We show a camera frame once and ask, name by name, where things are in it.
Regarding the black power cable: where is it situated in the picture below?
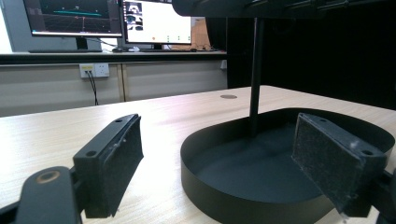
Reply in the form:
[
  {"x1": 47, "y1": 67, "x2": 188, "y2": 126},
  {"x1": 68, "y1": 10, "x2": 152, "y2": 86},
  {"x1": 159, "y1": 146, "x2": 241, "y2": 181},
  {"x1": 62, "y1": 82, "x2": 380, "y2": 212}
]
[{"x1": 88, "y1": 71, "x2": 100, "y2": 106}]

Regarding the black curtain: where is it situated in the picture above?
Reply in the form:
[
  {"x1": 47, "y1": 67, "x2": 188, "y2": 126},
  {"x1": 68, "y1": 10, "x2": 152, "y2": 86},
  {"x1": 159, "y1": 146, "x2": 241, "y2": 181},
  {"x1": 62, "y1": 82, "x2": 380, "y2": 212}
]
[{"x1": 205, "y1": 8, "x2": 396, "y2": 110}]

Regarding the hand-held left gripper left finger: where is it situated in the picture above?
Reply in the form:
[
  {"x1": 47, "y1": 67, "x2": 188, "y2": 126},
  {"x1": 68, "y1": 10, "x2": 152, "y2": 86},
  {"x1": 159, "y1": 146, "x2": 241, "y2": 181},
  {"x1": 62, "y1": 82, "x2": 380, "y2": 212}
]
[{"x1": 72, "y1": 113, "x2": 145, "y2": 219}]

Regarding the brown cardboard box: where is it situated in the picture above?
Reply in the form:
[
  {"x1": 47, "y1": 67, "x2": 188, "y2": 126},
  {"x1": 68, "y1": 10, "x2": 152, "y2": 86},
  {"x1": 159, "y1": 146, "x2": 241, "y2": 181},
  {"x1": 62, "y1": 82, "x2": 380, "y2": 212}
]
[{"x1": 171, "y1": 17, "x2": 213, "y2": 51}]

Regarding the computer monitor with dark screen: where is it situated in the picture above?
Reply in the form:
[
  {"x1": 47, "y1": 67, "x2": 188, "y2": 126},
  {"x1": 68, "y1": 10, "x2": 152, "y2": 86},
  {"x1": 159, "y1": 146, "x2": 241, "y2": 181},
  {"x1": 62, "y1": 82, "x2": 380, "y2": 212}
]
[{"x1": 22, "y1": 0, "x2": 123, "y2": 51}]

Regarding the black two-tier tray stand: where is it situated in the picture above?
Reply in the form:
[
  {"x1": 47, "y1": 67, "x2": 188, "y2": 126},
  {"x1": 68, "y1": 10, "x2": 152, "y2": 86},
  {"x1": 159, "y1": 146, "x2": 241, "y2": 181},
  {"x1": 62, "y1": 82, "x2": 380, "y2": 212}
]
[{"x1": 171, "y1": 0, "x2": 396, "y2": 224}]

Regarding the white wall socket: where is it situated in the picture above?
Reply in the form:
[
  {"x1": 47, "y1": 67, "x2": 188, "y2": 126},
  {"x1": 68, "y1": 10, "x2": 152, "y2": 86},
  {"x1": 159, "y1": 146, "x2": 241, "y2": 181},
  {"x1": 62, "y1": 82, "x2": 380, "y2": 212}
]
[{"x1": 78, "y1": 63, "x2": 110, "y2": 78}]

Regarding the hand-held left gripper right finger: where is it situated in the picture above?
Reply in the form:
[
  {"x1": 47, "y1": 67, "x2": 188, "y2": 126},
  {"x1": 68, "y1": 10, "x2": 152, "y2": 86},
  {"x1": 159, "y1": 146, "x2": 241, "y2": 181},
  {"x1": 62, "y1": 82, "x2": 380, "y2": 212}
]
[{"x1": 290, "y1": 112, "x2": 389, "y2": 218}]

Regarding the dark desk with monitors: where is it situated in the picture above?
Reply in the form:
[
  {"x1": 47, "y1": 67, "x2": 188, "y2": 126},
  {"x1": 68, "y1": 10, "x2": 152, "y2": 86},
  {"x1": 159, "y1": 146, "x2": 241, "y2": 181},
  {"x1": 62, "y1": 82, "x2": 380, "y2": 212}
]
[{"x1": 0, "y1": 50, "x2": 228, "y2": 65}]

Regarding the computer monitor with white screen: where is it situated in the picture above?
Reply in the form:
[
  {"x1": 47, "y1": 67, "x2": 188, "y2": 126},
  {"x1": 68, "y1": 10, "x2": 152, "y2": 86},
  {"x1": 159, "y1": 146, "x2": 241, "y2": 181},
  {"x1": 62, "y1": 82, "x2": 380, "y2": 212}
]
[{"x1": 120, "y1": 0, "x2": 192, "y2": 51}]

